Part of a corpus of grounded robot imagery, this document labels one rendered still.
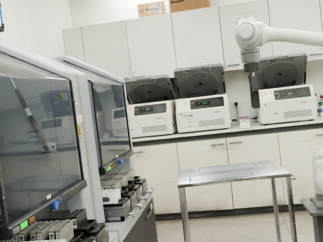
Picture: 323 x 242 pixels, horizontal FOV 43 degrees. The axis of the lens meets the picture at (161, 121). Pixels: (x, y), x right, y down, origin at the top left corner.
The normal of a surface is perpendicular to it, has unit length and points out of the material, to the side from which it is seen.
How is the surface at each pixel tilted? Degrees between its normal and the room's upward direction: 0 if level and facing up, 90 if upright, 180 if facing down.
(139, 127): 90
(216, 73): 142
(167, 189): 90
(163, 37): 90
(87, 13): 90
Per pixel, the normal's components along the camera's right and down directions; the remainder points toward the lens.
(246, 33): -0.40, 0.06
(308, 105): -0.16, 0.07
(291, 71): 0.00, 0.82
